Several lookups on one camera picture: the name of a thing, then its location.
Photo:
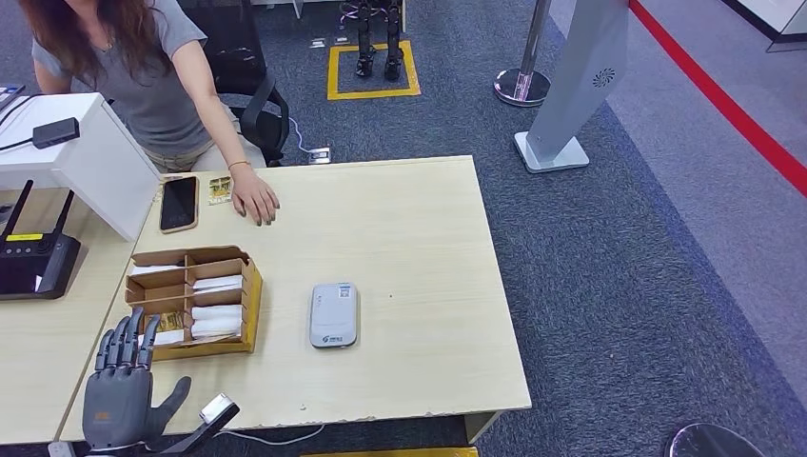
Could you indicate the person's left hand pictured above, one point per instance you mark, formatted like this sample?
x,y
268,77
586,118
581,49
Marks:
x,y
255,195

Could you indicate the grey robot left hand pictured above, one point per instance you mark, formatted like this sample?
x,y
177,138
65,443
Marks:
x,y
116,397

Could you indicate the person's left forearm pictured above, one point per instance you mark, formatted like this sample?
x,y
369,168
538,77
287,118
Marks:
x,y
224,132

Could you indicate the white key card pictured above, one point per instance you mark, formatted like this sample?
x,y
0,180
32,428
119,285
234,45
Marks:
x,y
156,270
170,338
217,282
216,328
216,312

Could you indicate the gold card in organizer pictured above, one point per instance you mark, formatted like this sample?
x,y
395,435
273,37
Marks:
x,y
171,321

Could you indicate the wooden card organizer box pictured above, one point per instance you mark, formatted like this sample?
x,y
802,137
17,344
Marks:
x,y
252,303

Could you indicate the grey card reader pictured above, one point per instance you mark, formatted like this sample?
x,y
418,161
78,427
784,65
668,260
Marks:
x,y
334,315

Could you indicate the person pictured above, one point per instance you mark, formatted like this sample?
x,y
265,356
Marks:
x,y
151,94

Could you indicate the white power strip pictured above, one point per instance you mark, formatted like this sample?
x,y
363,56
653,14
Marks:
x,y
61,450

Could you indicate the black smartphone brown case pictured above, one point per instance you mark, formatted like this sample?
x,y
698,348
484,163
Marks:
x,y
179,204

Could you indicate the black office chair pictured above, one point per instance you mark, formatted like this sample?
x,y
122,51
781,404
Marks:
x,y
233,50

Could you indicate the black router with antennas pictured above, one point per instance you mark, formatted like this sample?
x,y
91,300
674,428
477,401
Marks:
x,y
31,265

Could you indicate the white desk riser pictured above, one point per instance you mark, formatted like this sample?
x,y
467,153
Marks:
x,y
94,164

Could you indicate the small silver floor plate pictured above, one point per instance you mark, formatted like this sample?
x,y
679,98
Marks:
x,y
318,43
341,41

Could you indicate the small black box device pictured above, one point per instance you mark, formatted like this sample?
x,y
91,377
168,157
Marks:
x,y
57,132

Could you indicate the dark laptop corner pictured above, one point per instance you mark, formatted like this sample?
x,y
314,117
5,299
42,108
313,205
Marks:
x,y
9,96

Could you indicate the pale desk leg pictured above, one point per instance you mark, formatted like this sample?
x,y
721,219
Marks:
x,y
482,426

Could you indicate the grey standing kiosk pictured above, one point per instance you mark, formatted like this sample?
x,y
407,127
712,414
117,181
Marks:
x,y
579,82

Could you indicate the chrome round base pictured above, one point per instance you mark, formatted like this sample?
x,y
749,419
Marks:
x,y
712,441

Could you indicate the white display plinth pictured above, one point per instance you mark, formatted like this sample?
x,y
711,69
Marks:
x,y
769,16

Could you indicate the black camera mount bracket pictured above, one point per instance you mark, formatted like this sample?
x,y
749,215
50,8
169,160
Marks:
x,y
195,432

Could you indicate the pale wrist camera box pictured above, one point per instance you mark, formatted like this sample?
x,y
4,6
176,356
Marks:
x,y
216,409

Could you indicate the chrome stanchion post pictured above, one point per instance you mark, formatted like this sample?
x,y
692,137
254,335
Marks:
x,y
522,87

